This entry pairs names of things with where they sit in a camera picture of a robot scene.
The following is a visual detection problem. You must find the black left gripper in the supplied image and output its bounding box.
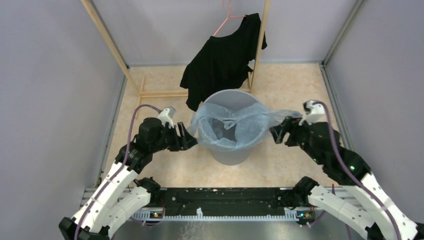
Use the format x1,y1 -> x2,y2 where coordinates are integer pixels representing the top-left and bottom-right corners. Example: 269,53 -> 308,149
150,121 -> 199,153

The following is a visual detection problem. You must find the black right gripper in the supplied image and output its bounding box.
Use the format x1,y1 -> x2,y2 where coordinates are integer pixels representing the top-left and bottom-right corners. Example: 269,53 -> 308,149
269,115 -> 324,165

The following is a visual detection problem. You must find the light blue trash bag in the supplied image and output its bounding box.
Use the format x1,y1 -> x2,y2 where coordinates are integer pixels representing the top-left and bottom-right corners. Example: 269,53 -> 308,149
188,103 -> 303,152

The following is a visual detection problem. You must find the grey plastic trash bin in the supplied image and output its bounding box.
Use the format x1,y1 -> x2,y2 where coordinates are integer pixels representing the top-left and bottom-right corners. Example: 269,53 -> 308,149
193,89 -> 260,166

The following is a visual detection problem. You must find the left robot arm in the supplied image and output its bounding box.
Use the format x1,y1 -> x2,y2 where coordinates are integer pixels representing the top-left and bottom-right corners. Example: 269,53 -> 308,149
58,117 -> 198,240

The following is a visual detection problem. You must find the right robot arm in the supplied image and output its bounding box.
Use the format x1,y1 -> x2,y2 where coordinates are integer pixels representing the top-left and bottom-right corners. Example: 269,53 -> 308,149
269,116 -> 424,240

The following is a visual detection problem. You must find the wooden clothes rack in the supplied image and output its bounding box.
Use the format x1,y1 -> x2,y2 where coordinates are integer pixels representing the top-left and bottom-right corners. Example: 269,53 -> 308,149
81,0 -> 271,105

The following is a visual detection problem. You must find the black t-shirt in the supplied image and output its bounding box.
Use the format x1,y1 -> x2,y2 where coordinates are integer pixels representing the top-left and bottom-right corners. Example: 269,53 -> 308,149
180,13 -> 262,112

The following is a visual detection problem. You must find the pink clothes hanger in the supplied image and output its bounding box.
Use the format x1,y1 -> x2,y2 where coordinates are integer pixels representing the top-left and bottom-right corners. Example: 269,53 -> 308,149
212,0 -> 245,37

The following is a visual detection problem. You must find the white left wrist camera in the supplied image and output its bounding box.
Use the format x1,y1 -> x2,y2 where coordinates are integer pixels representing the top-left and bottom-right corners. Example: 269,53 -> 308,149
157,106 -> 176,129

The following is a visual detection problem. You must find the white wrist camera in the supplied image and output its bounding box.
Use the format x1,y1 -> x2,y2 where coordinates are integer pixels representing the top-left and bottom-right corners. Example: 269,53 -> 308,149
157,106 -> 176,129
298,100 -> 326,126

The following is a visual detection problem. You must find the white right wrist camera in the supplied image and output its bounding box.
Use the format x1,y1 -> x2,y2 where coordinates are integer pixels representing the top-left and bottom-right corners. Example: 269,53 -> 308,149
298,100 -> 326,126

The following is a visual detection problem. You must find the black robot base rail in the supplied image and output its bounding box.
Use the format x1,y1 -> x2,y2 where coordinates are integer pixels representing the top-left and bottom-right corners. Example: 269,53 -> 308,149
136,187 -> 317,222

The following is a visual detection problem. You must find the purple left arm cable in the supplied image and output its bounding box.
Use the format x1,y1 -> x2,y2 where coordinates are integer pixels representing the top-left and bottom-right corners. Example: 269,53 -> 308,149
73,104 -> 163,240

